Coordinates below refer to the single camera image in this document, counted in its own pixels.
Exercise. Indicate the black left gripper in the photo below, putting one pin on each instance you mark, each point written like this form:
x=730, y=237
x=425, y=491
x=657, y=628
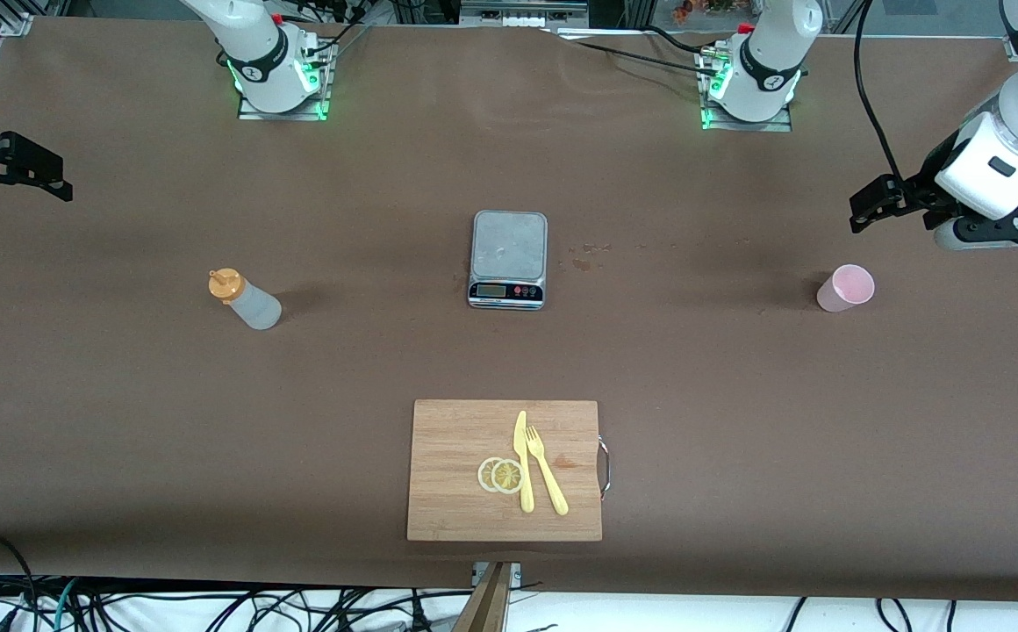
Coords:
x=924, y=181

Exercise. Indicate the pink plastic cup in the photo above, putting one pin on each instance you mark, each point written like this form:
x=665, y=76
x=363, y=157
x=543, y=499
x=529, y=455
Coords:
x=844, y=291

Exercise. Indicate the clear sauce bottle orange cap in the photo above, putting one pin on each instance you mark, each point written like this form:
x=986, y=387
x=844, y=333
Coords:
x=250, y=305

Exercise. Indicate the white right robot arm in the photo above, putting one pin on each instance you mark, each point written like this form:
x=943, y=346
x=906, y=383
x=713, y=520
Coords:
x=254, y=53

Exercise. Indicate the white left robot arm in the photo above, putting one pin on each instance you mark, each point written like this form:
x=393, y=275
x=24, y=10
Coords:
x=768, y=61

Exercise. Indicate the brown paper table cover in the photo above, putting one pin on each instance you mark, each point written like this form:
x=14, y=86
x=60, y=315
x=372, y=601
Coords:
x=737, y=395

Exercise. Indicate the silver digital kitchen scale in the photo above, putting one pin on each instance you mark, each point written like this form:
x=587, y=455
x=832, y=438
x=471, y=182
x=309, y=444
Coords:
x=509, y=250

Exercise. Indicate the white power strip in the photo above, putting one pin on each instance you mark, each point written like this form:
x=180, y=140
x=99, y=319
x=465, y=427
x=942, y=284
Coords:
x=522, y=19

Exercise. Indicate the yellow plastic fork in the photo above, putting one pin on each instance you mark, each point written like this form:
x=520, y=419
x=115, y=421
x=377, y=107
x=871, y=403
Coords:
x=554, y=491

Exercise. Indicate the yellow plastic knife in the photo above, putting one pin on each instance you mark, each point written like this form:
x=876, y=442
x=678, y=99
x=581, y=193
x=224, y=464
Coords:
x=526, y=496

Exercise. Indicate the yellow lemon slice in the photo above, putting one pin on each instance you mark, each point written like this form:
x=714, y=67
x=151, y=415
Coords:
x=483, y=474
x=507, y=477

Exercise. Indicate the wooden cutting board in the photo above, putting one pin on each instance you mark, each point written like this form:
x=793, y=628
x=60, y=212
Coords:
x=448, y=474

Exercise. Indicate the wooden beam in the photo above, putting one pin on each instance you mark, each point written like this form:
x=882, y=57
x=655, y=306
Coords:
x=487, y=606

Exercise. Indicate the aluminium frame profile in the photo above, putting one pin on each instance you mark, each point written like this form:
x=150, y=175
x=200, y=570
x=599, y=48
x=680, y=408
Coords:
x=16, y=22

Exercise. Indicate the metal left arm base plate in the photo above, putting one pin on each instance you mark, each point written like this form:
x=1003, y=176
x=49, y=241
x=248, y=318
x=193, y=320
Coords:
x=746, y=125

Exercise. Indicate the small metal bracket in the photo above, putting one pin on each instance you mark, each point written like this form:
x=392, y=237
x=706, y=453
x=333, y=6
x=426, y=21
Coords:
x=515, y=575

